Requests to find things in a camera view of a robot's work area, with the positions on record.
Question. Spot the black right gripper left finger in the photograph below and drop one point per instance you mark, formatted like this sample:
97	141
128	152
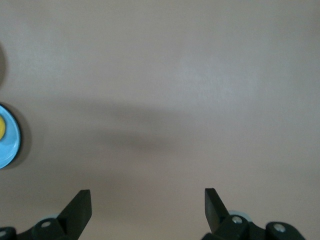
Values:
70	220

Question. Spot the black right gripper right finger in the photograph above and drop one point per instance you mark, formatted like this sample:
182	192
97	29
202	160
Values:
225	222

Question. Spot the yellow lemon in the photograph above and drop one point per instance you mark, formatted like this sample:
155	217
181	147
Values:
2	127

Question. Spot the blue plate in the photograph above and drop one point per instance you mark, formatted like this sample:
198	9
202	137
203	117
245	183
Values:
10	147

